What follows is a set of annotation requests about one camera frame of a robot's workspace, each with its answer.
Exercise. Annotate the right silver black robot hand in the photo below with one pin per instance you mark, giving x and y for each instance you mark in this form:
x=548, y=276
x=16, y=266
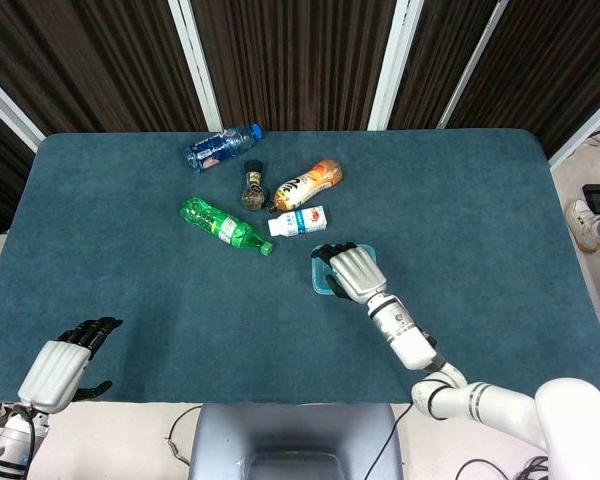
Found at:
x=357, y=272

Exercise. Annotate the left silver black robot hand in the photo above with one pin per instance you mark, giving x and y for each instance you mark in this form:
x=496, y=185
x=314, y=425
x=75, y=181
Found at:
x=52, y=377

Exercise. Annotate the teal container lid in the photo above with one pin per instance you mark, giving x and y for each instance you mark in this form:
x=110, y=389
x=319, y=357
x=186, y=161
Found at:
x=320, y=277

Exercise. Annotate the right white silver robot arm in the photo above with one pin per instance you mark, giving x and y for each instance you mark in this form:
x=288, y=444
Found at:
x=405, y=335

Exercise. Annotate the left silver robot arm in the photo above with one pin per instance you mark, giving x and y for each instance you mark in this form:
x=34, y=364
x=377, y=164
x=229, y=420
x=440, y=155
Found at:
x=7, y=445

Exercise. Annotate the white milk bottle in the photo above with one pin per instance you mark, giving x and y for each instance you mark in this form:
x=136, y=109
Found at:
x=300, y=221

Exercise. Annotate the orange drink bottle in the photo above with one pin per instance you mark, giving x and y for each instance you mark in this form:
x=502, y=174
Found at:
x=305, y=185

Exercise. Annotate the small glass pepper grinder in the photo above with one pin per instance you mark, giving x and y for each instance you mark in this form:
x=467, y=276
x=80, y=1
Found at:
x=253, y=192

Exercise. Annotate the teal velvet table cloth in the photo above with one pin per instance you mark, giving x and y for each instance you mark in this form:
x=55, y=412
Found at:
x=180, y=325

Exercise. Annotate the green soda bottle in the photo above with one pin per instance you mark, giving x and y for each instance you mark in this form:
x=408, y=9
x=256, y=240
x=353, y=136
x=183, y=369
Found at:
x=220, y=225

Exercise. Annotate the grey robot torso base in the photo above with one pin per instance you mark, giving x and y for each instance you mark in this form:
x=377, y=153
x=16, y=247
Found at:
x=295, y=430

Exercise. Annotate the blue label water bottle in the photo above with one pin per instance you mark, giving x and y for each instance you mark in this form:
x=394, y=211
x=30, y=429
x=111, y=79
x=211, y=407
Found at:
x=215, y=147

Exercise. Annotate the white sneaker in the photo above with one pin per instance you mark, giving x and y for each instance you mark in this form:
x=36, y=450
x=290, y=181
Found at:
x=582, y=225

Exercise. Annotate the white partition post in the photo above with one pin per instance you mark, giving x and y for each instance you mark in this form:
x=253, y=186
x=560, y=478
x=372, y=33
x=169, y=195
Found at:
x=10, y=112
x=395, y=65
x=587, y=130
x=472, y=65
x=195, y=65

